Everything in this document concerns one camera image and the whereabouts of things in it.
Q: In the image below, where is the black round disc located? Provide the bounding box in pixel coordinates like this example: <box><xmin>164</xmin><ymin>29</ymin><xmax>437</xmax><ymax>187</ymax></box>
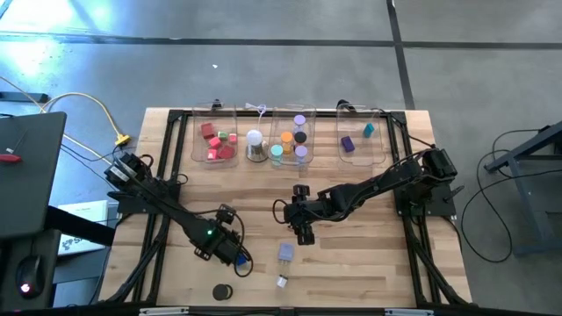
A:
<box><xmin>212</xmin><ymin>284</ymin><xmax>234</xmax><ymax>302</ymax></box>

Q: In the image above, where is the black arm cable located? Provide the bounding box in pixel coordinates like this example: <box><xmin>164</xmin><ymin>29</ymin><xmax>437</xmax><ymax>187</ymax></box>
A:
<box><xmin>271</xmin><ymin>197</ymin><xmax>291</xmax><ymax>226</ymax></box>
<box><xmin>175</xmin><ymin>173</ymin><xmax>255</xmax><ymax>278</ymax></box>

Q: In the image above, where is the clear plastic bin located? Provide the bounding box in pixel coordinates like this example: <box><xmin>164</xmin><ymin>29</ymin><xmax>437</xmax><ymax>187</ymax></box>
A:
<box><xmin>267</xmin><ymin>104</ymin><xmax>317</xmax><ymax>167</ymax></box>
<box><xmin>191</xmin><ymin>104</ymin><xmax>240</xmax><ymax>170</ymax></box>
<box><xmin>335</xmin><ymin>104</ymin><xmax>387</xmax><ymax>167</ymax></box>

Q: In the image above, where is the black aluminium table frame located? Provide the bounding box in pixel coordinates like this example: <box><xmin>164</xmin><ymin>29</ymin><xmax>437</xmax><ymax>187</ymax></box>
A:
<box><xmin>98</xmin><ymin>108</ymin><xmax>473</xmax><ymax>308</ymax></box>

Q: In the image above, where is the black mouse pad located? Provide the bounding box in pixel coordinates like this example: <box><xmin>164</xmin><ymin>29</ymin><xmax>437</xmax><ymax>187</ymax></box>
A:
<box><xmin>0</xmin><ymin>227</ymin><xmax>62</xmax><ymax>311</ymax></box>

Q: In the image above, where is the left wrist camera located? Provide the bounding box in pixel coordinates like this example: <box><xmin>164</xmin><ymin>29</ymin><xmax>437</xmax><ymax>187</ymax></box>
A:
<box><xmin>216</xmin><ymin>204</ymin><xmax>237</xmax><ymax>226</ymax></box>

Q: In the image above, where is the silver edge bracket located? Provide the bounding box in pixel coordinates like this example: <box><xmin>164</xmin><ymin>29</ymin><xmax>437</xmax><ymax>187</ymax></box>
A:
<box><xmin>139</xmin><ymin>306</ymin><xmax>190</xmax><ymax>316</ymax></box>
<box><xmin>384</xmin><ymin>308</ymin><xmax>435</xmax><ymax>316</ymax></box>

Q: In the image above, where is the black computer mouse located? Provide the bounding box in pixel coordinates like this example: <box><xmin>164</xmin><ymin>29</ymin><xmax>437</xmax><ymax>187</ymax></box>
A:
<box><xmin>15</xmin><ymin>254</ymin><xmax>45</xmax><ymax>300</ymax></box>

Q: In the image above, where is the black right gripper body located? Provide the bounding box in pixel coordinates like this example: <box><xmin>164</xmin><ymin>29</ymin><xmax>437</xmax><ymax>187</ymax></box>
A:
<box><xmin>282</xmin><ymin>197</ymin><xmax>320</xmax><ymax>230</ymax></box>

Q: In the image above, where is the lavender wall charger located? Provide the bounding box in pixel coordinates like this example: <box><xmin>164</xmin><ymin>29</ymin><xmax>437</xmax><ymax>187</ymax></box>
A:
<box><xmin>277</xmin><ymin>241</ymin><xmax>295</xmax><ymax>266</ymax></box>

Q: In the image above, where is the brass lamp with white bulb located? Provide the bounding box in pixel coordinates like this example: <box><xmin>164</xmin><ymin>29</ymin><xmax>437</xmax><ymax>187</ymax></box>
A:
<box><xmin>244</xmin><ymin>129</ymin><xmax>270</xmax><ymax>163</ymax></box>

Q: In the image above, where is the white paper sheet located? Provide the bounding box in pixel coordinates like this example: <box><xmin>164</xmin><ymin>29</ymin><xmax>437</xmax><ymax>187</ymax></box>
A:
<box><xmin>56</xmin><ymin>199</ymin><xmax>111</xmax><ymax>257</ymax></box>

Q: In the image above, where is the teal hourglass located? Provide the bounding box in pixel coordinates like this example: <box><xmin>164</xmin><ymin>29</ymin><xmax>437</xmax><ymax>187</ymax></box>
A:
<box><xmin>269</xmin><ymin>144</ymin><xmax>285</xmax><ymax>167</ymax></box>

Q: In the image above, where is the grey metal stand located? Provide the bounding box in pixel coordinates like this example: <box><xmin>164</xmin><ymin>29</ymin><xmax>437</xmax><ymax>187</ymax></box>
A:
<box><xmin>484</xmin><ymin>120</ymin><xmax>562</xmax><ymax>258</ymax></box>

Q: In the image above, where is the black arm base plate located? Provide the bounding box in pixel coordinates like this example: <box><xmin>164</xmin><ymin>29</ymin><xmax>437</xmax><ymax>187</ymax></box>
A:
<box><xmin>393</xmin><ymin>182</ymin><xmax>465</xmax><ymax>219</ymax></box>
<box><xmin>107</xmin><ymin>189</ymin><xmax>179</xmax><ymax>216</ymax></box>

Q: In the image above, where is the yellow cable with plug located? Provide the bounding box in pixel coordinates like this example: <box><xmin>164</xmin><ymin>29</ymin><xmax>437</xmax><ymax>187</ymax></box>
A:
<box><xmin>39</xmin><ymin>90</ymin><xmax>133</xmax><ymax>147</ymax></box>

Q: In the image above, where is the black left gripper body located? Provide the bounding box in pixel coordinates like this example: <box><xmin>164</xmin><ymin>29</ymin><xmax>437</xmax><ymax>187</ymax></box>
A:
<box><xmin>214</xmin><ymin>233</ymin><xmax>243</xmax><ymax>267</ymax></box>

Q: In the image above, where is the black floor cable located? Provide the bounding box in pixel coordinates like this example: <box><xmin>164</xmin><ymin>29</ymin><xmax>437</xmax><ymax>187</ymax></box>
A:
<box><xmin>458</xmin><ymin>169</ymin><xmax>562</xmax><ymax>264</ymax></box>

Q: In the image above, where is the white lamp cable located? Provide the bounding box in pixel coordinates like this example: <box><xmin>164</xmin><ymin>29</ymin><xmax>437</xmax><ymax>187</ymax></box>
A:
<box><xmin>244</xmin><ymin>102</ymin><xmax>268</xmax><ymax>132</ymax></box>

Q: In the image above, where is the long black cable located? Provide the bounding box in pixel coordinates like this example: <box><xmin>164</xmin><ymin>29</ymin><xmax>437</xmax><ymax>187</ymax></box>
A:
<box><xmin>364</xmin><ymin>106</ymin><xmax>436</xmax><ymax>148</ymax></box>

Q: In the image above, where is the black floor bar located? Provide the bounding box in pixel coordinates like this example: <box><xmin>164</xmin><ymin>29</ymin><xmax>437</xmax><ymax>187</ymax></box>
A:
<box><xmin>0</xmin><ymin>90</ymin><xmax>50</xmax><ymax>104</ymax></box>

